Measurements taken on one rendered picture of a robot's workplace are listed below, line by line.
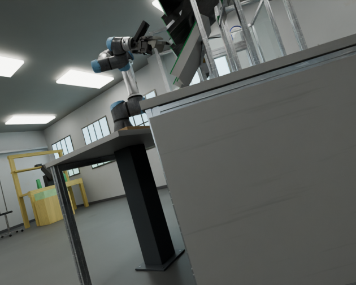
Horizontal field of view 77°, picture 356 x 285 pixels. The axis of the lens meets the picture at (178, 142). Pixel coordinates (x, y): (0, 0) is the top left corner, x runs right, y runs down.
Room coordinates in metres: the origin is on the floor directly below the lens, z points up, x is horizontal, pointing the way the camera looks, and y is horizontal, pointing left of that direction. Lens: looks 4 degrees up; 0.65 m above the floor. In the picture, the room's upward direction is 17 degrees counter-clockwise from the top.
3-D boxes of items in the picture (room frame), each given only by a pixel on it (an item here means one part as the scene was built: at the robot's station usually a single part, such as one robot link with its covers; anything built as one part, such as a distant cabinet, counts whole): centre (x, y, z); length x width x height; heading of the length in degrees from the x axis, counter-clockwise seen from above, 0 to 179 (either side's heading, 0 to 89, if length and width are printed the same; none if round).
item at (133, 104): (1.65, 0.21, 1.32); 0.15 x 0.12 x 0.55; 96
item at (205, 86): (1.41, -0.66, 0.85); 1.50 x 1.41 x 0.03; 177
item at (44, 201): (6.63, 3.78, 1.04); 1.64 x 1.44 x 2.08; 148
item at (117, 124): (1.64, 0.35, 0.99); 0.15 x 0.15 x 0.10
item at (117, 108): (1.64, 0.34, 1.11); 0.13 x 0.12 x 0.14; 96
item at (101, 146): (1.61, 0.31, 0.84); 0.90 x 0.70 x 0.03; 148
